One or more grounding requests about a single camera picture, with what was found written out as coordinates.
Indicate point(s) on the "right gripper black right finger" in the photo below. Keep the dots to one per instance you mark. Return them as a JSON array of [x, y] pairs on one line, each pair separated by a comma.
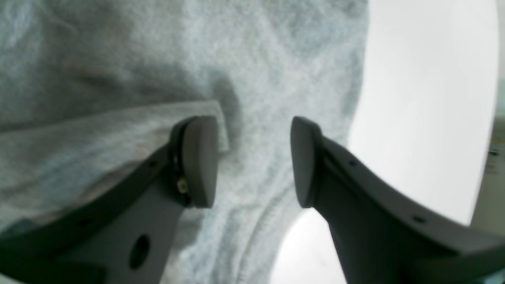
[[380, 235]]

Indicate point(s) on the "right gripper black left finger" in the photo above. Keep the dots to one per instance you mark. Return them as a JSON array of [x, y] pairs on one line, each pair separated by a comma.
[[125, 235]]

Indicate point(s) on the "grey t-shirt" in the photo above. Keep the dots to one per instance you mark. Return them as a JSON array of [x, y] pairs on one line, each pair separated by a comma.
[[89, 88]]

